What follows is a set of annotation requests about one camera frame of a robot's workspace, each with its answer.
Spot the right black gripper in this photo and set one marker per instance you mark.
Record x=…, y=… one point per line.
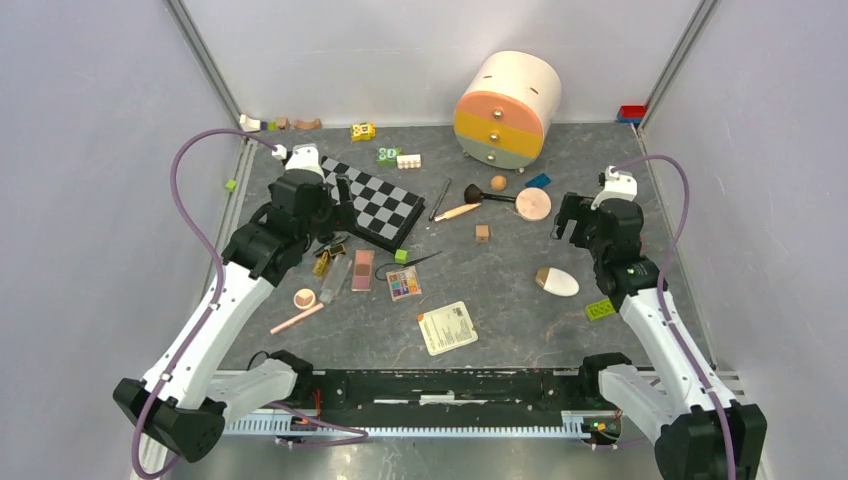
x=570, y=210

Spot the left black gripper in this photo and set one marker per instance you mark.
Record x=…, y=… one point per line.
x=344, y=216

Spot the small orange sponge ball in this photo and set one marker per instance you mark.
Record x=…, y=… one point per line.
x=498, y=183

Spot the black eyeliner pencil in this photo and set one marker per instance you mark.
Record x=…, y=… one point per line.
x=435, y=209

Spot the black makeup brush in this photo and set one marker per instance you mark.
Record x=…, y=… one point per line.
x=474, y=194

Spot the cream round drawer cabinet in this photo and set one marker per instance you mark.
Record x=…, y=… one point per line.
x=526, y=78

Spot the orange top drawer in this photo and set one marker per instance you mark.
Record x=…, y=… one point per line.
x=499, y=109

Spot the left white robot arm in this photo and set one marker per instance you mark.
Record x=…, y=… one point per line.
x=175, y=403

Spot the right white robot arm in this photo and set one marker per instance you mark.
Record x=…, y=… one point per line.
x=695, y=423

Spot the blue lego brick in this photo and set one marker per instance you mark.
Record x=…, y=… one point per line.
x=539, y=181

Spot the black white checkerboard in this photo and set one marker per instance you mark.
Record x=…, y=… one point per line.
x=384, y=214

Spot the pink blush palette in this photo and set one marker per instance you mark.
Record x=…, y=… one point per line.
x=363, y=270

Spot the black tweezers with loop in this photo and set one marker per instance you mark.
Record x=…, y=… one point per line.
x=380, y=273

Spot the small green cube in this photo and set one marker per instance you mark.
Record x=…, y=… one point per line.
x=401, y=256

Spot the white gold oval case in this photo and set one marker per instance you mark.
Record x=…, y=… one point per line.
x=557, y=282

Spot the green number block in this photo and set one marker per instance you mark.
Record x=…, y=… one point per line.
x=388, y=156

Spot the white lego brick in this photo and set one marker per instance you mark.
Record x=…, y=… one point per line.
x=409, y=161

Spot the colourful eyeshadow palette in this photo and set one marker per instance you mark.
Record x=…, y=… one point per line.
x=403, y=283

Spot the yellow owl toy block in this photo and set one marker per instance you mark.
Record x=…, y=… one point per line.
x=364, y=131

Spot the small wooden cube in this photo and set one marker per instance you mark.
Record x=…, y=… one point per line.
x=482, y=233

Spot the small round blush pot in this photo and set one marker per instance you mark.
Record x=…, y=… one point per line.
x=304, y=299

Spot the green lego brick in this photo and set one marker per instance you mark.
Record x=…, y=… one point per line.
x=599, y=310

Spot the wooden arch block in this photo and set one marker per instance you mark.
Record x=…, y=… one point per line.
x=308, y=124

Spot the red blue brick stack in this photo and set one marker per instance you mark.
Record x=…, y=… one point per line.
x=631, y=114

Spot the white paper sachet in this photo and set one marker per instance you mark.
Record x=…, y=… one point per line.
x=447, y=328

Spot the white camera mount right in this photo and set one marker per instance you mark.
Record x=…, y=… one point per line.
x=615, y=184

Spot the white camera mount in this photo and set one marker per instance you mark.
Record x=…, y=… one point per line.
x=302, y=157
x=615, y=184

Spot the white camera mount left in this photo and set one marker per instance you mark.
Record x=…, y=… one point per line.
x=302, y=157

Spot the wooden handled makeup tool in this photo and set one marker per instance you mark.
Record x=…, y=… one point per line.
x=452, y=213

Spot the white corner bracket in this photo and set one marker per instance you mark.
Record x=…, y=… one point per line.
x=248, y=124

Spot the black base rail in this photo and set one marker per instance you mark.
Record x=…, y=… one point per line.
x=446, y=397

